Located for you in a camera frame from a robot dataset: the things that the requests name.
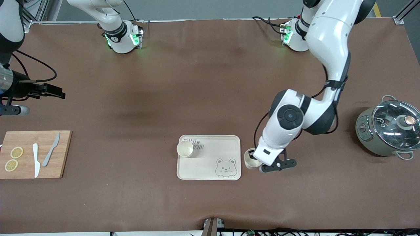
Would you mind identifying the white plastic cup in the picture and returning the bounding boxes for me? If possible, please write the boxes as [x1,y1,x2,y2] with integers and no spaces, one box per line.
[177,140,194,158]
[244,148,263,170]

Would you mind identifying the white bear print tray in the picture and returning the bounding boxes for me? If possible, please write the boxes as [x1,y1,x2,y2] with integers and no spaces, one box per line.
[177,135,242,181]

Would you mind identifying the grey plastic knife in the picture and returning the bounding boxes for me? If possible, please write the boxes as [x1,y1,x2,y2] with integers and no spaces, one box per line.
[42,132,61,167]

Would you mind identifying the wooden cutting board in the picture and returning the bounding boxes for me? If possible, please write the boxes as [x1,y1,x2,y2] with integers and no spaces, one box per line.
[0,130,72,179]

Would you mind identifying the white plastic knife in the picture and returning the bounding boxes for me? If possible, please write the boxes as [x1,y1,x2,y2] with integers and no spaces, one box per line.
[32,143,41,178]

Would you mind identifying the glass pot lid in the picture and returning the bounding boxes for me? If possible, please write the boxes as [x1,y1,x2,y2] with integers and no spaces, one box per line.
[372,100,420,142]

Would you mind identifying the aluminium frame profile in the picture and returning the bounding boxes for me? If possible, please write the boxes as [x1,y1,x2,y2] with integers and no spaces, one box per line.
[20,0,50,33]
[393,0,420,25]

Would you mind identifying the table edge clamp bracket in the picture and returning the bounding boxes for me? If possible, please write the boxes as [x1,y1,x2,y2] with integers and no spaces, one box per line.
[203,217,226,236]

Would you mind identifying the black right base cable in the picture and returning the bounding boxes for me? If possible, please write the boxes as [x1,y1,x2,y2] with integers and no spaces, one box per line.
[123,0,137,21]

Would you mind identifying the black left base cables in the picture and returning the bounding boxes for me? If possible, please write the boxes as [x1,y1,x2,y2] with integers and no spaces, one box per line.
[251,16,286,35]

